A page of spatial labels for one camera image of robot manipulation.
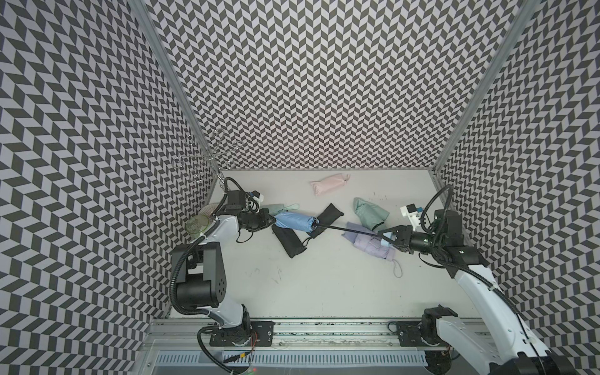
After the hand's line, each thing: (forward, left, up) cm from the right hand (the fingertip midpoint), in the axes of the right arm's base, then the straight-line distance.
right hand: (381, 239), depth 72 cm
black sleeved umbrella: (+20, +15, -17) cm, 30 cm away
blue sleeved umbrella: (+11, +26, -7) cm, 29 cm away
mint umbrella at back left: (+23, +38, -15) cm, 47 cm away
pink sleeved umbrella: (+38, +14, -16) cm, 43 cm away
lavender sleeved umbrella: (+6, -2, -17) cm, 18 cm away
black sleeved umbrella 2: (+9, +30, -19) cm, 37 cm away
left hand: (+15, +37, -11) cm, 41 cm away
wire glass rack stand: (+51, +75, -13) cm, 92 cm away
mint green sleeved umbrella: (+21, -3, -18) cm, 28 cm away
